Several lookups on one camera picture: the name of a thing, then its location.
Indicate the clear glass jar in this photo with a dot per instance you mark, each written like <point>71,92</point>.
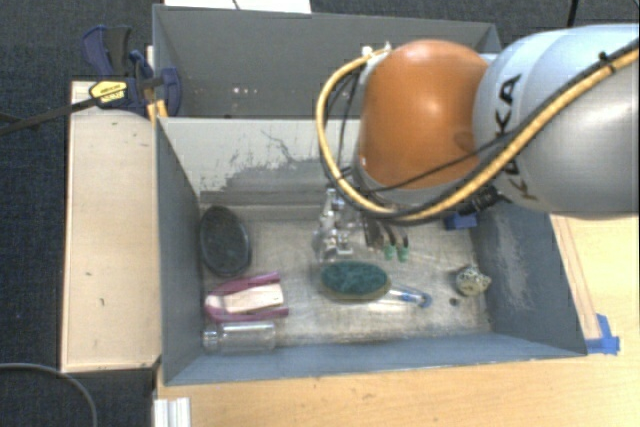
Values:
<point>240,337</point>

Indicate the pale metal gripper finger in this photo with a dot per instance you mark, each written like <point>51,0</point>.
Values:
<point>343,247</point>
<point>321,245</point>

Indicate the clear tube with blue tip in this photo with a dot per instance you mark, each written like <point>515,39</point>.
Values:
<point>410,297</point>

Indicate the pale wood board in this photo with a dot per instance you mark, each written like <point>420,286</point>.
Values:
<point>112,240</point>

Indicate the black oval dish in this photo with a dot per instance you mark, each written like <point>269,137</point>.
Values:
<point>225,240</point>

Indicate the black cylinder on white bracket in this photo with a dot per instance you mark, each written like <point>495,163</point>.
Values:
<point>484,203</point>

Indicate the speckled pale toy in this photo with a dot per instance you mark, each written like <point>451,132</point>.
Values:
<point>472,281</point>

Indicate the purple and cream flat object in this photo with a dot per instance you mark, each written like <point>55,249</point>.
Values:
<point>247,299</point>

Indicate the grey metal bin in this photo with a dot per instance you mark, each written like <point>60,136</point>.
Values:
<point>280,65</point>

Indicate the green oval scrub sponge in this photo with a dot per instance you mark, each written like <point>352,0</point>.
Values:
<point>354,280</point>

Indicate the small blue block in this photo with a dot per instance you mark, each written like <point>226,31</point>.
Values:
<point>459,221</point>

